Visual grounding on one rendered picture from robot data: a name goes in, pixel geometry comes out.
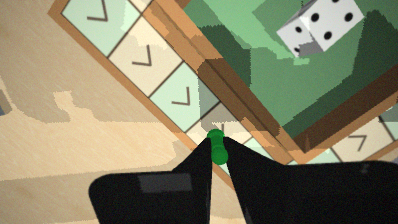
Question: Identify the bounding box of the green game pawn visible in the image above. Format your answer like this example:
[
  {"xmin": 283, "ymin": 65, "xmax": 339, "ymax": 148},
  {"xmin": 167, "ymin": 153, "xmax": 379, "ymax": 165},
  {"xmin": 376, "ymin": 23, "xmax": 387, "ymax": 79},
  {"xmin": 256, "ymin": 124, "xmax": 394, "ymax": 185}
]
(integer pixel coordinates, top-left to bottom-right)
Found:
[{"xmin": 207, "ymin": 129, "xmax": 228, "ymax": 165}]

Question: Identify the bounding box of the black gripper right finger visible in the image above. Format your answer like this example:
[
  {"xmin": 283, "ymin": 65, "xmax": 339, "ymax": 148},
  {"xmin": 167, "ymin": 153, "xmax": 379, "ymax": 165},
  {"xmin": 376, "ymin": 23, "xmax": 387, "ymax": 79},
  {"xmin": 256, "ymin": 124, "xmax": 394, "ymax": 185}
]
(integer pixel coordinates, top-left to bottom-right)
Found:
[{"xmin": 223, "ymin": 136, "xmax": 398, "ymax": 224}]

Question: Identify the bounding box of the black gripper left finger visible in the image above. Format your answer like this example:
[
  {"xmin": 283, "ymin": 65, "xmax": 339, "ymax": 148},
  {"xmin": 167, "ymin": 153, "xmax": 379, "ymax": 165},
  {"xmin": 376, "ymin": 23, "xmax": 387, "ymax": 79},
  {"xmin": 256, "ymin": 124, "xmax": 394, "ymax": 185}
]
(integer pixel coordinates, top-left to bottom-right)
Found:
[{"xmin": 88, "ymin": 137, "xmax": 212, "ymax": 224}]

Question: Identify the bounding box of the white die with black pips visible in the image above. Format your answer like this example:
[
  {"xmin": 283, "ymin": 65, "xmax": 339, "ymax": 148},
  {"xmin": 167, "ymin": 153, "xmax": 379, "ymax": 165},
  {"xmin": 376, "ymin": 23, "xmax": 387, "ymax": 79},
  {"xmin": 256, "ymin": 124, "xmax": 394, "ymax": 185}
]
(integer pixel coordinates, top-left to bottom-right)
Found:
[{"xmin": 277, "ymin": 0, "xmax": 364, "ymax": 57}]

